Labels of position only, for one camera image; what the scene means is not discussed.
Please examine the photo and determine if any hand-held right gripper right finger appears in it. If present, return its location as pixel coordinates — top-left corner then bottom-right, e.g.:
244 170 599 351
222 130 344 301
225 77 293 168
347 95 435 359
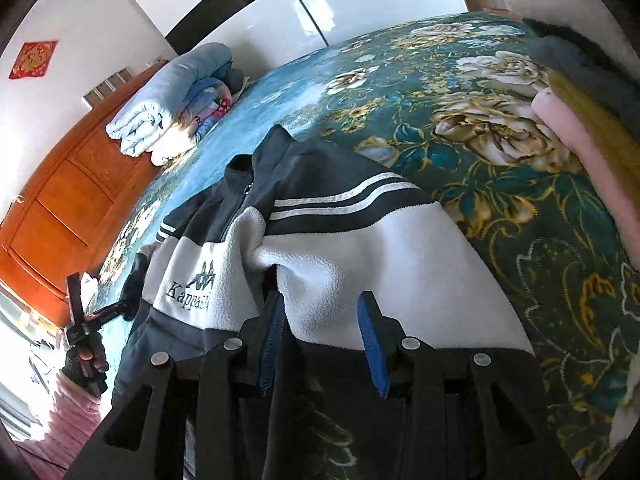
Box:
356 290 577 480

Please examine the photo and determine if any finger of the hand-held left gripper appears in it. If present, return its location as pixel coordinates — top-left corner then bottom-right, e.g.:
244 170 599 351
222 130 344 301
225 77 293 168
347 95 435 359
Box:
82 245 153 323

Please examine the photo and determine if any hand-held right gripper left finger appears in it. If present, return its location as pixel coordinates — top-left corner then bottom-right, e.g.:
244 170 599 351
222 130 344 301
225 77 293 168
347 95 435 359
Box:
65 290 287 480

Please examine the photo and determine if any navy and white fleece jacket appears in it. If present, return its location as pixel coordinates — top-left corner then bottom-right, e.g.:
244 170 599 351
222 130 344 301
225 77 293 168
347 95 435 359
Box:
111 124 537 480

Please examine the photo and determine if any person's left forearm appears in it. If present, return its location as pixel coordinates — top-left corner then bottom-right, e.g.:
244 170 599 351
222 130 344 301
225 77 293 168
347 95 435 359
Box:
27 355 108 443

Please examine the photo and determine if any person's left hand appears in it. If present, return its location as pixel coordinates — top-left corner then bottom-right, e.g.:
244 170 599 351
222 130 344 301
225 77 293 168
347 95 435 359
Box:
75 344 110 376

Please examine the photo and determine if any orange wooden headboard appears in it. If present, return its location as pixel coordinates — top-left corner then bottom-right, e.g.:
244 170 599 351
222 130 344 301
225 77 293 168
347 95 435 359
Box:
0 59 171 328

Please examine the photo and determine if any teal floral bedspread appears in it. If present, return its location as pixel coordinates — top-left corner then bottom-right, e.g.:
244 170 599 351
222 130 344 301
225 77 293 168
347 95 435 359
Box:
85 12 640 480

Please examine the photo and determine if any folded light blue quilt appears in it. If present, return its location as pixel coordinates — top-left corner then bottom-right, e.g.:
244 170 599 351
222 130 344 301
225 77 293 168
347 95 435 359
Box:
105 41 234 157

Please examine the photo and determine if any folded floral print quilt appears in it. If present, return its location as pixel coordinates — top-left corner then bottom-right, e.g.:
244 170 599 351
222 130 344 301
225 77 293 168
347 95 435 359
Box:
150 76 237 167

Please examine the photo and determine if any folded pink garment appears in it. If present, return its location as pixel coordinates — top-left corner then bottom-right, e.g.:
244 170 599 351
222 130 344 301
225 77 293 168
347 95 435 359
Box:
530 86 640 283

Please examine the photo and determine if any folded mustard yellow garment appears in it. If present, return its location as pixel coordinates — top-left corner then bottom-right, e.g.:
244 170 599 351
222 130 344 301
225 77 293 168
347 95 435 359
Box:
546 66 640 203

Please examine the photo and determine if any glossy white wardrobe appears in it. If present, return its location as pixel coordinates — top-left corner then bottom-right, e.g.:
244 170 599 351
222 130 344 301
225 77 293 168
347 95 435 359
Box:
119 0 472 70

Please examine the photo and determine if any folded grey-blue garment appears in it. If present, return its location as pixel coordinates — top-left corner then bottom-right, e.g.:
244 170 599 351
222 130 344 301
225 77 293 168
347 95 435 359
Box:
524 16 640 128

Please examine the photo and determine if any grey wall panel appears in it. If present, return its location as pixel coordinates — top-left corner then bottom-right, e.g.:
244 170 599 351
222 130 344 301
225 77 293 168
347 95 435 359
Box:
82 67 132 109

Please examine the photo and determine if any red wall decoration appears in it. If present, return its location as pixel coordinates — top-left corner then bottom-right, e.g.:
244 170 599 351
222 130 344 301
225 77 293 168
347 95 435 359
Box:
8 39 59 80

